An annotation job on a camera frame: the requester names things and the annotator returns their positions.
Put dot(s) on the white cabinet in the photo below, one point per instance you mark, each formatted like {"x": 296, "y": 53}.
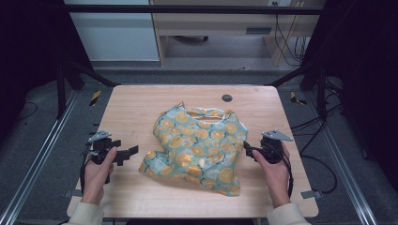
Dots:
{"x": 115, "y": 34}

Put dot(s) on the black horizontal frame bar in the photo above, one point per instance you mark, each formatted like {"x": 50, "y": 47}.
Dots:
{"x": 187, "y": 9}

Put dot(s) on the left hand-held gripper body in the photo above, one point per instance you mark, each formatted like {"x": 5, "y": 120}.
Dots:
{"x": 101, "y": 145}

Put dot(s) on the black metal frame stand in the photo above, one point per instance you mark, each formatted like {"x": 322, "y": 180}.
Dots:
{"x": 320, "y": 90}
{"x": 62, "y": 90}

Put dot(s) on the grey metal table bracket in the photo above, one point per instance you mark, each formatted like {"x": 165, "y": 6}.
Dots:
{"x": 74, "y": 193}
{"x": 311, "y": 194}

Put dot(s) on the person's right hand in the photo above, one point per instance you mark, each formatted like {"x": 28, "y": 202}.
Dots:
{"x": 275, "y": 179}

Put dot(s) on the black curtain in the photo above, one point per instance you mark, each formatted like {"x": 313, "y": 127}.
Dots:
{"x": 28, "y": 56}
{"x": 366, "y": 78}

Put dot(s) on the fruit print fabric bag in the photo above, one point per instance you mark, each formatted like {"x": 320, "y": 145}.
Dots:
{"x": 194, "y": 146}

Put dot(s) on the person's left hand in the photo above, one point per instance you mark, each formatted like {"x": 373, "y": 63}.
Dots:
{"x": 95, "y": 179}

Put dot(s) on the aluminium floor rail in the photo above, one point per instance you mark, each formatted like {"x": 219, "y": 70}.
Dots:
{"x": 341, "y": 162}
{"x": 40, "y": 153}

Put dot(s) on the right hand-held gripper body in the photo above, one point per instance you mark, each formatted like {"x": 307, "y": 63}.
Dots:
{"x": 272, "y": 146}

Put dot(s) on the yellow black hazard tape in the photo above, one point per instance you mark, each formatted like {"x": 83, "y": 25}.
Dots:
{"x": 95, "y": 97}
{"x": 295, "y": 98}

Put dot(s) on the grey round table grommet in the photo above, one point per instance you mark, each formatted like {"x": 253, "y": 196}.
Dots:
{"x": 227, "y": 98}

